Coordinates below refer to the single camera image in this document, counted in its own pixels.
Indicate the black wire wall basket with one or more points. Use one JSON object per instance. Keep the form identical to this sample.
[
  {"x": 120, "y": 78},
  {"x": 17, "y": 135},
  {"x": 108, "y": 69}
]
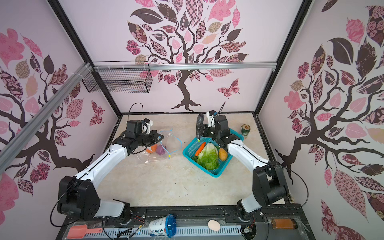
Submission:
[{"x": 119, "y": 77}]

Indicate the green drink can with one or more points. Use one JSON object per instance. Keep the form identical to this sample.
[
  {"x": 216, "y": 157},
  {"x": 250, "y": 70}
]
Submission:
[{"x": 245, "y": 130}]

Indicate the yellow brown toy potato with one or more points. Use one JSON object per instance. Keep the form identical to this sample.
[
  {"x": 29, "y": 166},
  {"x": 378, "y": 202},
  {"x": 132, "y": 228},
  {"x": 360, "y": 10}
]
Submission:
[{"x": 223, "y": 155}]

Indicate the white blue yogurt cup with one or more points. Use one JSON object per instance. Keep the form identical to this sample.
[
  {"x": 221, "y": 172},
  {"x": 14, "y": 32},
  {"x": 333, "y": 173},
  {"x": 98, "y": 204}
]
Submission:
[{"x": 165, "y": 226}]

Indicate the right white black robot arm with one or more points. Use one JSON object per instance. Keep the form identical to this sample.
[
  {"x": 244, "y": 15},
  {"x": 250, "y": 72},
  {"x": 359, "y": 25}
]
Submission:
[{"x": 269, "y": 183}]

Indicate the clear blue zip top bag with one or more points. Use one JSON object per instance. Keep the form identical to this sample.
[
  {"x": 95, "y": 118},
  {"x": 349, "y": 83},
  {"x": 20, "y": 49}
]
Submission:
[{"x": 170, "y": 141}]

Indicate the green toy lettuce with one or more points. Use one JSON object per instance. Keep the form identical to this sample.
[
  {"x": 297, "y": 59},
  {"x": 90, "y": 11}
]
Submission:
[{"x": 209, "y": 157}]

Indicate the orange toy pumpkin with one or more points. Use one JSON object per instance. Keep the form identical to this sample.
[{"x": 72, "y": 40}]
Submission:
[{"x": 152, "y": 149}]

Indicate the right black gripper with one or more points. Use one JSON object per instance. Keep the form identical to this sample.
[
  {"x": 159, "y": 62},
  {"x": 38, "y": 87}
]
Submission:
[{"x": 204, "y": 128}]

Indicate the purple toy onion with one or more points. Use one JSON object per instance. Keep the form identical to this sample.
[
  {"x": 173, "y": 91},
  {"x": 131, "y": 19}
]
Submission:
[{"x": 161, "y": 150}]

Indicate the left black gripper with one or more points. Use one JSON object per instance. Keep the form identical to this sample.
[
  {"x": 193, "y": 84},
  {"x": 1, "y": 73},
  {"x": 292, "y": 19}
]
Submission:
[{"x": 154, "y": 138}]

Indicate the brown amber bottle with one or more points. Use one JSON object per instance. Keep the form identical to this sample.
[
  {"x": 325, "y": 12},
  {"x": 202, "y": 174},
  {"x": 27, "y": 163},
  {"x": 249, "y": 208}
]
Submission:
[{"x": 284, "y": 224}]

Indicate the red plastic spatula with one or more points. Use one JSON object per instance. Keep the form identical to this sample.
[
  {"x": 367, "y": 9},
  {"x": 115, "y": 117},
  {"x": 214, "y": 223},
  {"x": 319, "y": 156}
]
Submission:
[{"x": 79, "y": 231}]

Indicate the pink egg shaped toy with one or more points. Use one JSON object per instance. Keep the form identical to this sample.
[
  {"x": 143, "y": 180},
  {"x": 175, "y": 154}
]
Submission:
[{"x": 214, "y": 225}]

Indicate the teal plastic basket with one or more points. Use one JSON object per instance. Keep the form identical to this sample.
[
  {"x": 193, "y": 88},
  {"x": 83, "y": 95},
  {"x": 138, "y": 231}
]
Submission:
[{"x": 189, "y": 154}]

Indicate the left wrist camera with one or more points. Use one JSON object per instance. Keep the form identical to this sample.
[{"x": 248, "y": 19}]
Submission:
[{"x": 139, "y": 126}]

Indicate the orange toy carrot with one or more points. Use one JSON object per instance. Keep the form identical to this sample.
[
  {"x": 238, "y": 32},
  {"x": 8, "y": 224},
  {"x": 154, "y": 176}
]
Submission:
[{"x": 200, "y": 149}]

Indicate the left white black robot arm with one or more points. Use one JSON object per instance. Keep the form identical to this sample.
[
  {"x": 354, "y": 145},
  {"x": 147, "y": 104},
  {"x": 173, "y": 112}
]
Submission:
[{"x": 78, "y": 197}]

